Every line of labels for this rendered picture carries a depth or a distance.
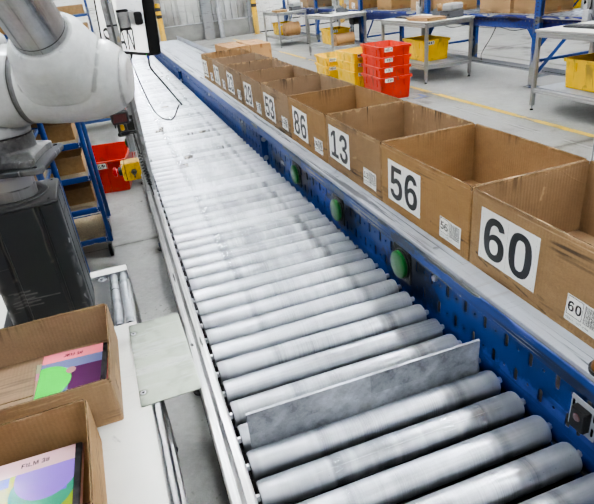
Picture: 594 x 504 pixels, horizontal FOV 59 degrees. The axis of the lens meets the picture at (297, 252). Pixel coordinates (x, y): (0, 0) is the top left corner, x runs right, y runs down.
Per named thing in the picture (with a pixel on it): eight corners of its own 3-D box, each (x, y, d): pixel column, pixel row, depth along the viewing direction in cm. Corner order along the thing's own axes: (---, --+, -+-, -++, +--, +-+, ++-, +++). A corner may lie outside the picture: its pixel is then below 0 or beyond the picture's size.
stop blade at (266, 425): (252, 451, 93) (245, 413, 89) (475, 375, 105) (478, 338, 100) (253, 453, 93) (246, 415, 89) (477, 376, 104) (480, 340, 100)
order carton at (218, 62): (215, 85, 347) (211, 58, 340) (258, 79, 354) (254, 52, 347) (228, 95, 314) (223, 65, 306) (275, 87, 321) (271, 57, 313)
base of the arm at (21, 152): (-69, 184, 104) (-80, 156, 101) (-28, 153, 123) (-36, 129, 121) (28, 173, 106) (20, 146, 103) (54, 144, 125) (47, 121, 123)
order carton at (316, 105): (291, 139, 213) (286, 96, 205) (357, 126, 220) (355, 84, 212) (328, 164, 179) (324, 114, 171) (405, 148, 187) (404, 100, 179)
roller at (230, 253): (178, 273, 159) (175, 258, 157) (337, 234, 172) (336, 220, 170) (181, 280, 155) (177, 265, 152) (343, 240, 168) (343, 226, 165)
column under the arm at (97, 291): (-2, 358, 121) (-61, 227, 106) (10, 303, 143) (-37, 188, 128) (115, 326, 128) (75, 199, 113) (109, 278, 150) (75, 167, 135)
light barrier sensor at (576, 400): (559, 427, 84) (565, 395, 81) (567, 424, 85) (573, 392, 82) (584, 449, 80) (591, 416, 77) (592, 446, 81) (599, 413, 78)
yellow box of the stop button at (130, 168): (120, 177, 215) (116, 160, 212) (141, 173, 217) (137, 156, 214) (122, 188, 202) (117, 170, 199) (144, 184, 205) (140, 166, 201)
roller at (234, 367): (211, 378, 115) (207, 360, 112) (422, 315, 128) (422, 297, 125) (215, 393, 110) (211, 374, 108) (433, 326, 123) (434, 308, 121)
